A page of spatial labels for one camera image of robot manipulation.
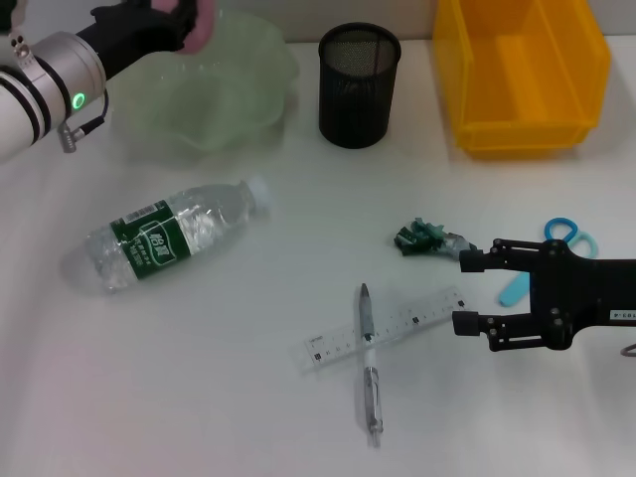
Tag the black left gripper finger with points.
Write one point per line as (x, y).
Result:
(185, 20)

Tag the yellow plastic bin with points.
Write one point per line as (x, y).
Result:
(526, 74)

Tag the clear green-label water bottle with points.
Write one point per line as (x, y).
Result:
(159, 238)

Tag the grey white ballpoint pen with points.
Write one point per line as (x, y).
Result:
(370, 367)

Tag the blue scissors with cover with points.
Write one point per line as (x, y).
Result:
(561, 231)

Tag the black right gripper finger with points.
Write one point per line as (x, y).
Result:
(467, 323)
(472, 261)

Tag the green translucent fruit bowl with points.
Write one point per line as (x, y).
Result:
(208, 89)

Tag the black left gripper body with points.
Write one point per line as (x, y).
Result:
(129, 30)

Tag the pink peach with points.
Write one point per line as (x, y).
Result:
(201, 30)

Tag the green plastic wrapper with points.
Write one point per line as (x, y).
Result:
(417, 236)

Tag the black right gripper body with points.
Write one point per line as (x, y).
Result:
(581, 298)

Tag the black mesh pen holder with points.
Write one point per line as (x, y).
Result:
(358, 89)

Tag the transparent plastic ruler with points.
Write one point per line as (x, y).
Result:
(397, 320)

